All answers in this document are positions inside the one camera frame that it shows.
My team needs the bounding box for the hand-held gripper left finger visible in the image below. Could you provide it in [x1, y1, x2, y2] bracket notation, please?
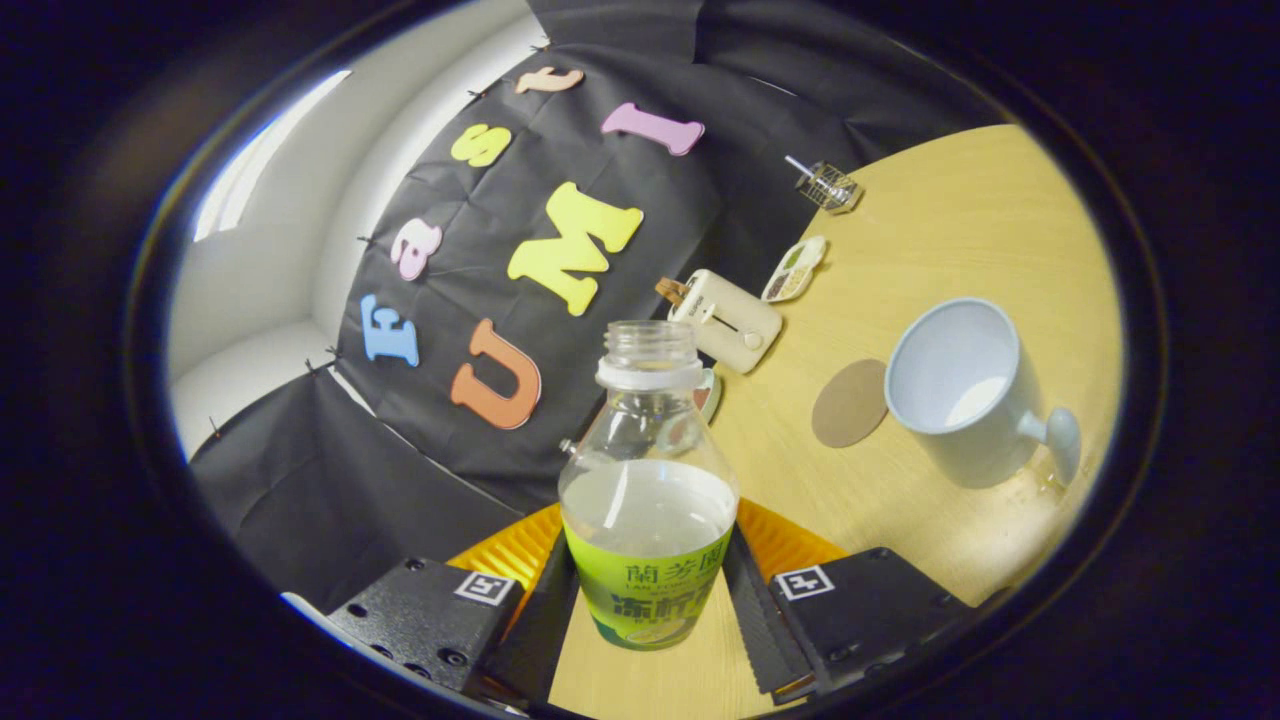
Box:
[285, 503, 581, 706]

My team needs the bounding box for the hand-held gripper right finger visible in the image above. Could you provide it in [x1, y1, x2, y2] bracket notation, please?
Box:
[722, 498, 976, 701]

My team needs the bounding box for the clear juice bottle green label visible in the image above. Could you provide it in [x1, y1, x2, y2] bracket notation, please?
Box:
[558, 320, 741, 652]

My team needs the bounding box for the round brown coaster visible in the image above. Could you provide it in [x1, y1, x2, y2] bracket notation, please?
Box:
[811, 359, 891, 449]

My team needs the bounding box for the pale blue cup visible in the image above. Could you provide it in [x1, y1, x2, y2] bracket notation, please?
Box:
[885, 297, 1083, 490]

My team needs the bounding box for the black backdrop cloth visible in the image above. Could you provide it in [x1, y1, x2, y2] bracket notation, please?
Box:
[190, 0, 1006, 616]

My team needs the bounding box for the cream toaster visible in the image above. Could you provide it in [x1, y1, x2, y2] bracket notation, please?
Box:
[667, 268, 784, 376]

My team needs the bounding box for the white divided snack tray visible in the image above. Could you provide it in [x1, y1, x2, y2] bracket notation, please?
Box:
[761, 235, 829, 304]

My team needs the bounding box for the wooden table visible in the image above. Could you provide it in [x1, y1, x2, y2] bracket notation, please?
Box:
[548, 123, 1126, 720]

